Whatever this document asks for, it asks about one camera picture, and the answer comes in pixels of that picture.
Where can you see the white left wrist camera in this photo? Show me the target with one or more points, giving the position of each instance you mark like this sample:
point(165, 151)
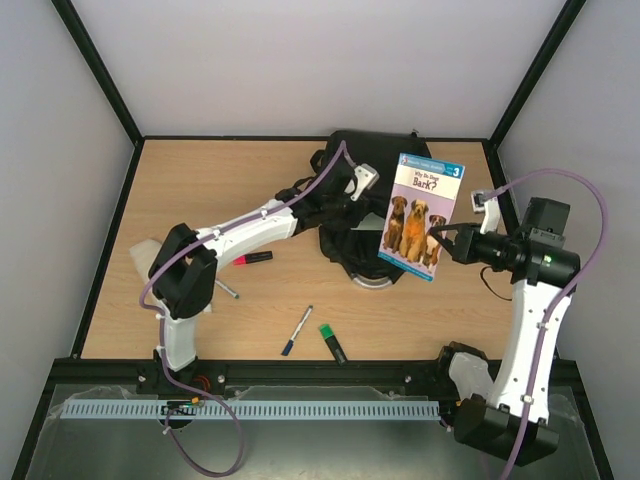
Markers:
point(365, 177)

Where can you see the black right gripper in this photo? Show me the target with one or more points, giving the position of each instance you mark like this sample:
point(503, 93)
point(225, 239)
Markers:
point(463, 244)

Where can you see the blue capped white marker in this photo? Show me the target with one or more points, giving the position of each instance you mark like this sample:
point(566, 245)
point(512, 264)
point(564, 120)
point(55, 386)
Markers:
point(291, 341)

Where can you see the light blue slotted cable duct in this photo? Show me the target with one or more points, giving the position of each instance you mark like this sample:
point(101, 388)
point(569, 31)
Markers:
point(94, 409)

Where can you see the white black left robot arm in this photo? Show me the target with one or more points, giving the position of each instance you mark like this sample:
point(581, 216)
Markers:
point(182, 275)

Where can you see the beige fabric pencil roll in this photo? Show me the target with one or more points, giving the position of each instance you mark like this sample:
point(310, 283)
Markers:
point(142, 255)

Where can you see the pink black highlighter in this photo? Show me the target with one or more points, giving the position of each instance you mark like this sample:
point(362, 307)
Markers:
point(254, 257)

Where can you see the black student backpack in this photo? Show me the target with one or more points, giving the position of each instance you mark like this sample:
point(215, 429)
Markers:
point(350, 231)

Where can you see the purple dog picture book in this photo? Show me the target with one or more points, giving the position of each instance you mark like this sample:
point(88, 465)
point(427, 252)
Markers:
point(423, 196)

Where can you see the green black highlighter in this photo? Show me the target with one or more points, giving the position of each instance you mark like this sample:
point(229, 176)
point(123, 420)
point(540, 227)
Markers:
point(333, 344)

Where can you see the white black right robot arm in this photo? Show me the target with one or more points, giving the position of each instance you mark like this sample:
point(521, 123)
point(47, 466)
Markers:
point(507, 415)

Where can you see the black aluminium frame rail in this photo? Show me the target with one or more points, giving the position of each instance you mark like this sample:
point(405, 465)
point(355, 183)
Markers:
point(414, 378)

